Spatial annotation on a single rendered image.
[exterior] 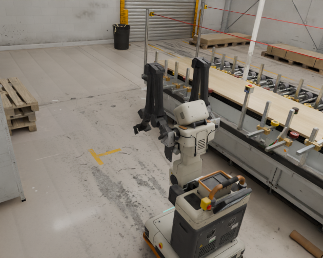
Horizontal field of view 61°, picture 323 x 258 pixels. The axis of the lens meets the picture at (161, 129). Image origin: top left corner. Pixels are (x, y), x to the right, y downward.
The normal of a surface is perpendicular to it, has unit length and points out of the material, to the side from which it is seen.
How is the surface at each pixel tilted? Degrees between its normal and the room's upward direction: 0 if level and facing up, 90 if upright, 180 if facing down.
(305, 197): 90
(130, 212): 0
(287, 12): 90
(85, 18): 90
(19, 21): 90
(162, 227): 0
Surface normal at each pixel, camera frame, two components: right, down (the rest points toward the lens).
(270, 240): 0.07, -0.87
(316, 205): -0.83, 0.22
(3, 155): 0.56, 0.44
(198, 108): 0.46, -0.25
